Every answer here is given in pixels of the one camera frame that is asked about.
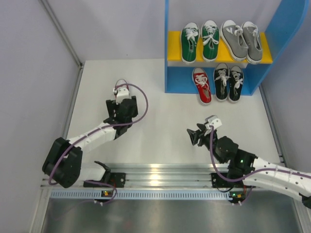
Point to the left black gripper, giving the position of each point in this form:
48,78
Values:
112,111

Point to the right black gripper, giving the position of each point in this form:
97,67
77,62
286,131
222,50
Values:
201,135

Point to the red sneaker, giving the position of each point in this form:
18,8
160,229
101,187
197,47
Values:
200,79
121,83

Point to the black sneaker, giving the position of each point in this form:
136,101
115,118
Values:
221,76
236,80

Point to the green sneaker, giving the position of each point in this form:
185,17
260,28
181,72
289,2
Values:
210,35
189,39

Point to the grey sneaker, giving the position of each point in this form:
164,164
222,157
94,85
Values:
232,35
252,37

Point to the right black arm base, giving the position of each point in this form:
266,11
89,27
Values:
218,182

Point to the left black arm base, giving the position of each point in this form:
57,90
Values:
116,179

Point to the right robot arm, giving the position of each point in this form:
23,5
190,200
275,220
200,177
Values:
235,165

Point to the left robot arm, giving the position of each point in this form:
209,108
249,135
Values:
64,161

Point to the yellow shelf board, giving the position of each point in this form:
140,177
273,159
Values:
174,50

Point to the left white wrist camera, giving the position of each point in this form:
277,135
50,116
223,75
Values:
121,93

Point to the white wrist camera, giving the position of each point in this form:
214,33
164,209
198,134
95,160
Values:
121,93
212,121

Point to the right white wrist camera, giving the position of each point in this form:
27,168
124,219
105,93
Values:
212,121

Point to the aluminium mounting rail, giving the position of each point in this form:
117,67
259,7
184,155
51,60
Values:
195,176

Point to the slotted cable duct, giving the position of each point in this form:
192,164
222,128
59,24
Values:
141,195

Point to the aluminium corner post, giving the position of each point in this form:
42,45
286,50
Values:
55,21

